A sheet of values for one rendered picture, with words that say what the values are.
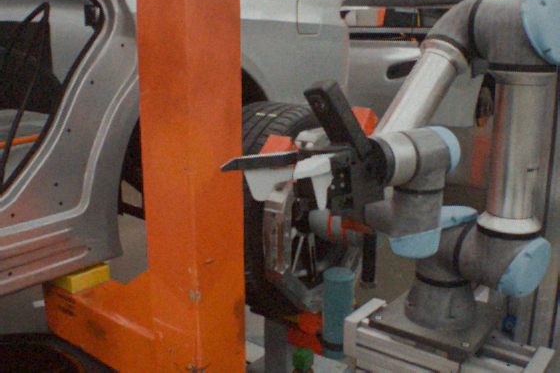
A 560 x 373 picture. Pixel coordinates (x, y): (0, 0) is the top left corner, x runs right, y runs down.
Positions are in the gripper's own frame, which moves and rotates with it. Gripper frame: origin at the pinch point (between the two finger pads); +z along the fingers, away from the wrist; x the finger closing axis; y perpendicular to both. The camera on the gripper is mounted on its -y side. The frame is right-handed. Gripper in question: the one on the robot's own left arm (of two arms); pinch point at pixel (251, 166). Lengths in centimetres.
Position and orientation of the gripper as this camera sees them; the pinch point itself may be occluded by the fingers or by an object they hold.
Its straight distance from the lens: 66.6
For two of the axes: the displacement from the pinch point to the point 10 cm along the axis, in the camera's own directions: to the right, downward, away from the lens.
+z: -8.0, 1.3, -5.9
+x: -6.0, -0.4, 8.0
